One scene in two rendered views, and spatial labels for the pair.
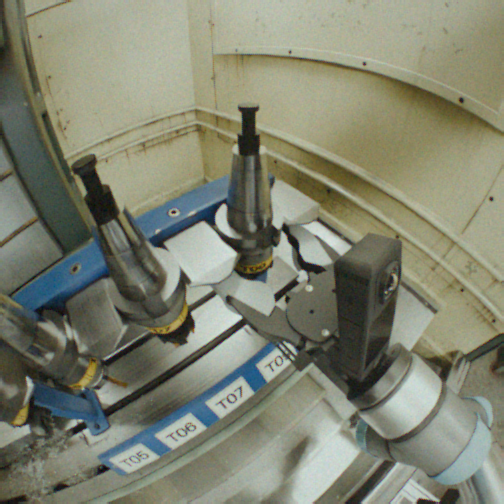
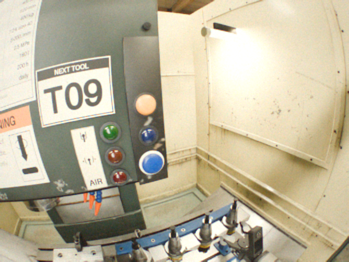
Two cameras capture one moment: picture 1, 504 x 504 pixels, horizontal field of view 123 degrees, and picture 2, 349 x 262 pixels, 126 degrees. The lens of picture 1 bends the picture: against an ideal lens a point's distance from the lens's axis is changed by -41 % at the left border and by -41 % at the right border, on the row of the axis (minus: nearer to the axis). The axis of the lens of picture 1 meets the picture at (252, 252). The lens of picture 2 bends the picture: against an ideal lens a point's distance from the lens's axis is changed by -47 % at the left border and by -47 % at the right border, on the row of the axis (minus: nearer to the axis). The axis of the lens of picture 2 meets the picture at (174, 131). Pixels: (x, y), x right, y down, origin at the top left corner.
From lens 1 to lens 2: 41 cm
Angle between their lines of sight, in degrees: 35
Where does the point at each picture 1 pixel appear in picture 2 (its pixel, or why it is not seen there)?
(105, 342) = (195, 246)
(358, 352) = (252, 248)
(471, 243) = (318, 215)
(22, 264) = (102, 211)
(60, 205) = (130, 191)
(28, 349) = (178, 246)
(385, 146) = (283, 180)
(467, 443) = not seen: outside the picture
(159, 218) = not seen: hidden behind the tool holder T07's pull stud
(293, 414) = not seen: outside the picture
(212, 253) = (221, 228)
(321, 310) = (246, 242)
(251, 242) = (231, 226)
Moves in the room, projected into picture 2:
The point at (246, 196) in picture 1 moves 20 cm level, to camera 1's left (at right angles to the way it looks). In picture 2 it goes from (232, 216) to (174, 212)
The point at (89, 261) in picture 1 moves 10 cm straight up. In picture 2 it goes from (188, 228) to (187, 208)
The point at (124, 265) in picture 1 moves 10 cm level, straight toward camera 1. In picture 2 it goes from (207, 231) to (229, 249)
